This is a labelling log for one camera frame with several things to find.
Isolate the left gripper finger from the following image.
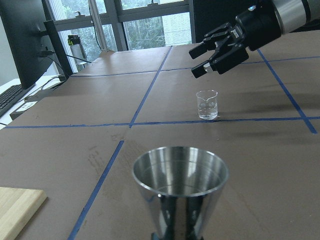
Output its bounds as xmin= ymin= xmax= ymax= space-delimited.
xmin=191 ymin=60 xmax=213 ymax=78

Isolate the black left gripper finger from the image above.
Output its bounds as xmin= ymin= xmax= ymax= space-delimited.
xmin=188 ymin=42 xmax=216 ymax=59

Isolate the small glass measuring beaker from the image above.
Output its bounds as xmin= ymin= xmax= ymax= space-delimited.
xmin=196 ymin=90 xmax=218 ymax=120

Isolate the steel jigger cup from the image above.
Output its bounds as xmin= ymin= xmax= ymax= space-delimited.
xmin=132 ymin=146 xmax=229 ymax=240

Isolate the black computer monitor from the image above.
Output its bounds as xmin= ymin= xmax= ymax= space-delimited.
xmin=0 ymin=0 xmax=73 ymax=90

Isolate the black box with label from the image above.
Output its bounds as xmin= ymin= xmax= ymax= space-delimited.
xmin=10 ymin=88 xmax=56 ymax=120

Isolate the black keyboard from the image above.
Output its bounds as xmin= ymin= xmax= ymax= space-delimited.
xmin=0 ymin=84 xmax=31 ymax=117

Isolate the wooden cutting board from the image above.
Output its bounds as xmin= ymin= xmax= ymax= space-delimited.
xmin=0 ymin=187 xmax=47 ymax=240

